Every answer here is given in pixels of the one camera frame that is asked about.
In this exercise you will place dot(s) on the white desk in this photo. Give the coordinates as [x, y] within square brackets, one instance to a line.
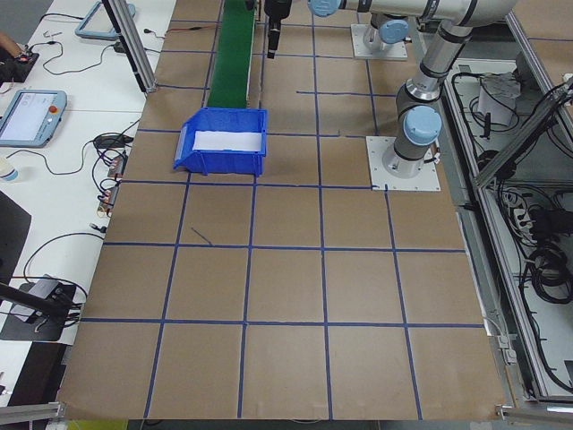
[67, 210]

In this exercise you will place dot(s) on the black power brick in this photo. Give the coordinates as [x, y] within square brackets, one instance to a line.
[544, 219]

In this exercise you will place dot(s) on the light blue teach pendant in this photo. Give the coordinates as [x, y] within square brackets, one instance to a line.
[100, 20]
[33, 118]

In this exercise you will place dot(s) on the person's hand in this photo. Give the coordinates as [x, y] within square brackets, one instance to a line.
[18, 50]

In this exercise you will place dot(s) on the aluminium extrusion bar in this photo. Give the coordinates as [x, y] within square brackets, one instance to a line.
[31, 411]
[528, 408]

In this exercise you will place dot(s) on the aluminium upright post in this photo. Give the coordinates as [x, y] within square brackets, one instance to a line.
[135, 45]

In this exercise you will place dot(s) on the blue plastic storage bin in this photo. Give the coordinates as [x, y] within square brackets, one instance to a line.
[224, 163]

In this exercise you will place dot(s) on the black control box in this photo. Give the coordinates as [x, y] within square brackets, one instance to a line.
[20, 69]

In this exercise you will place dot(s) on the small grey device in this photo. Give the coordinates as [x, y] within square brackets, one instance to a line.
[45, 286]

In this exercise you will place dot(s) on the metal bar frame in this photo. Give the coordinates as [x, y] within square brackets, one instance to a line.
[524, 136]

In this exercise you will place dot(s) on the black flat panel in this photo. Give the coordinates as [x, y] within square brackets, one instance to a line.
[11, 233]

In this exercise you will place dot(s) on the white foam pad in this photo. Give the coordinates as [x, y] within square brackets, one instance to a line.
[228, 141]

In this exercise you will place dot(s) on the small circuit board hub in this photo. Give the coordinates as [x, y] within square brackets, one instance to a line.
[108, 197]
[118, 166]

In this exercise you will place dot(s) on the white square base plate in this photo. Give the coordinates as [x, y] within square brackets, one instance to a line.
[358, 51]
[425, 179]

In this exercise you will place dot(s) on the green conveyor belt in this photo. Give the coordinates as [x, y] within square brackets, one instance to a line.
[230, 67]

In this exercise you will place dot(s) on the white paper cup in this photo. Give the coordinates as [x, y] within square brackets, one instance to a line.
[6, 172]

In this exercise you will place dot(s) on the black power adapter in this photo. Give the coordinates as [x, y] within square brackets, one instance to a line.
[120, 47]
[109, 141]

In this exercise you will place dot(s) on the white paper bag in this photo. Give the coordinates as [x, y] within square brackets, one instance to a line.
[497, 96]

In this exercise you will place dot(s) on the person's bare forearm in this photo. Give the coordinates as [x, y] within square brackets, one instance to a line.
[6, 41]

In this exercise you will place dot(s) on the white power strip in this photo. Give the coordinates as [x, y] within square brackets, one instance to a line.
[519, 217]

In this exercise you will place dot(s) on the black stand base plate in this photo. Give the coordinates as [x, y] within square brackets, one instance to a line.
[40, 329]

